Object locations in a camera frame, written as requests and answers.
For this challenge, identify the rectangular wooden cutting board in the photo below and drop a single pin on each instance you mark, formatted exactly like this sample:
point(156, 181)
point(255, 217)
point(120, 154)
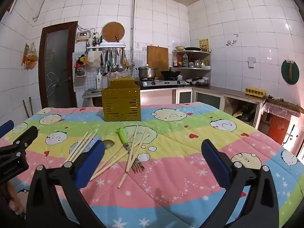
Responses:
point(158, 57)

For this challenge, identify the wooden chopstick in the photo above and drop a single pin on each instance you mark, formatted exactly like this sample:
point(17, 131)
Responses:
point(84, 145)
point(89, 142)
point(76, 146)
point(80, 147)
point(129, 165)
point(108, 162)
point(106, 168)
point(131, 147)

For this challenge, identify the hanging bag of oranges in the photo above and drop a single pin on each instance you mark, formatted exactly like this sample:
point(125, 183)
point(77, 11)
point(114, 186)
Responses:
point(30, 58)

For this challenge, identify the beige hanging cloth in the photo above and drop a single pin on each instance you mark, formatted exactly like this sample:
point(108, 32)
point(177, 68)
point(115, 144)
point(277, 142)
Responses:
point(93, 59)

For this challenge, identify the yellow wall poster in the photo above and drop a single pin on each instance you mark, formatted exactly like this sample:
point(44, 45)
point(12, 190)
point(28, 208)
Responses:
point(204, 45)

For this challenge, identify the white squeeze bottle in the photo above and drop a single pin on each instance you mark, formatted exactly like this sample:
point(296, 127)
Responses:
point(98, 80)

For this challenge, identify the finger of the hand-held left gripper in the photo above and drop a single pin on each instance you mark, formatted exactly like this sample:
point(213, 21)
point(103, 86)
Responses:
point(27, 135)
point(6, 127)

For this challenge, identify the yellow egg carton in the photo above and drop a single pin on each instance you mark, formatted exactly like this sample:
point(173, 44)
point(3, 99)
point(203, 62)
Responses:
point(256, 92)

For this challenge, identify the steel cooking pot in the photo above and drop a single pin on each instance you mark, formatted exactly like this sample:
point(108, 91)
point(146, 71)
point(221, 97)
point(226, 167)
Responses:
point(146, 72)

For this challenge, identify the white wall socket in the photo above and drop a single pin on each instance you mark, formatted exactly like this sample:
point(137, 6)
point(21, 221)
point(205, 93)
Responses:
point(251, 62)

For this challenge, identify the wall hooks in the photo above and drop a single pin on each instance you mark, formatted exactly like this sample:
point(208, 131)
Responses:
point(231, 41)

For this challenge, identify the green round wall board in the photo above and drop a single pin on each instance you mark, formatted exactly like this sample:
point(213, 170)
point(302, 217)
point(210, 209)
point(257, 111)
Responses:
point(294, 72)

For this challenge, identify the metal spoon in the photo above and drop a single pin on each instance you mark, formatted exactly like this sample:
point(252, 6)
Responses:
point(108, 143)

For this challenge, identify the yellow black hanging toy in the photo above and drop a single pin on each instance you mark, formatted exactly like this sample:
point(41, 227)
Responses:
point(81, 59)

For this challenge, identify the brown frosted glass door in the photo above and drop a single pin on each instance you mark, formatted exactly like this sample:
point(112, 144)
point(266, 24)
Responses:
point(58, 66)

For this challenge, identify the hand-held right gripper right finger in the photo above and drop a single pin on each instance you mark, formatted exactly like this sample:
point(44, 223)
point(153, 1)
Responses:
point(217, 162)

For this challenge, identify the red box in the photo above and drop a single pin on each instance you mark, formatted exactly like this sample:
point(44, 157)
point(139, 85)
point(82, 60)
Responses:
point(279, 128)

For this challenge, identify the steel counter cabinets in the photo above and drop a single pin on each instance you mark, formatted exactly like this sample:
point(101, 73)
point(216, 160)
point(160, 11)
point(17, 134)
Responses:
point(213, 97)

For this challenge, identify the colourful printed blanket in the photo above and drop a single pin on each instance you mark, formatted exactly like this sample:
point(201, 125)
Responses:
point(180, 135)

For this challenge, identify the steel wall utensil rack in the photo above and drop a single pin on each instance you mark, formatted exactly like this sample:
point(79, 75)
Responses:
point(105, 46)

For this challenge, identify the plastic-covered side table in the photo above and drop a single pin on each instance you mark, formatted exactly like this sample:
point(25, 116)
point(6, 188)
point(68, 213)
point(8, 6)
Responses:
point(282, 105)

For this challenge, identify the black wok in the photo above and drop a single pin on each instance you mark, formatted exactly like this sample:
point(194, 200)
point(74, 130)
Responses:
point(170, 73)

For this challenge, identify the yellow perforated utensil holder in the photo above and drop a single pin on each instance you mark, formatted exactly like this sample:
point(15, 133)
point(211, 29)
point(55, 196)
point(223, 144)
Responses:
point(121, 99)

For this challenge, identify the wall control box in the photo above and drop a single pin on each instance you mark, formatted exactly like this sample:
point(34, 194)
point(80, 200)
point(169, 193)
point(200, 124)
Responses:
point(82, 36)

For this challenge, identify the steel corner shelf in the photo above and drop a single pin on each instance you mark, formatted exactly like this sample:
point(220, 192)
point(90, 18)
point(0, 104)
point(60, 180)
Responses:
point(190, 52)

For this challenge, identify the leaning wooden sticks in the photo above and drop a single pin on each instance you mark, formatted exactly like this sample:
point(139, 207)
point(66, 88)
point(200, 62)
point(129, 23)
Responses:
point(28, 108)

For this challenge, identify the row of condiment bottles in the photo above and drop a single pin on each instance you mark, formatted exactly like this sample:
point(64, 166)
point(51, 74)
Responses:
point(184, 61)

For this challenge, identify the round bamboo board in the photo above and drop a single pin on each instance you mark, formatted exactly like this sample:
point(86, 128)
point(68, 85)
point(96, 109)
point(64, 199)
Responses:
point(112, 31)

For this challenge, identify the steel gas stove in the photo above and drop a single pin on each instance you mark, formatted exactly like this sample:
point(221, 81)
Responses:
point(161, 83)

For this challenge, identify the row of hanging kitchen utensils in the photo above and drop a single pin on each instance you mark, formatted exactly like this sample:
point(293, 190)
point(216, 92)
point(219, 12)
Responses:
point(115, 60)

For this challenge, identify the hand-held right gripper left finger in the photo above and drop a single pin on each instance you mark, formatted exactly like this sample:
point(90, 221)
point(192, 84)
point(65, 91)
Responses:
point(91, 162)

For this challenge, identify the person's left hand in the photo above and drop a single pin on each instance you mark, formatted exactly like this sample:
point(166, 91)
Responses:
point(14, 199)

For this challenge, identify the grey wall pipe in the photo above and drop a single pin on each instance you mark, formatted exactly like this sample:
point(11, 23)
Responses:
point(133, 23)

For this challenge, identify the group of bowls on counter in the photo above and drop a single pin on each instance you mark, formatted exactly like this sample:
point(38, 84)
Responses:
point(198, 81)

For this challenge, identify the black pan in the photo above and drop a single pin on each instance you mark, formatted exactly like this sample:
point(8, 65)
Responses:
point(192, 49)

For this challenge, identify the steel sink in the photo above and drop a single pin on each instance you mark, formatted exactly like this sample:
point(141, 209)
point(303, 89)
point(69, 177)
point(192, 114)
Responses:
point(91, 95)

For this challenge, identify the yellow bowl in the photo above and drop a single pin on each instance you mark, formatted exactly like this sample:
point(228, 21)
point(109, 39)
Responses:
point(180, 48)

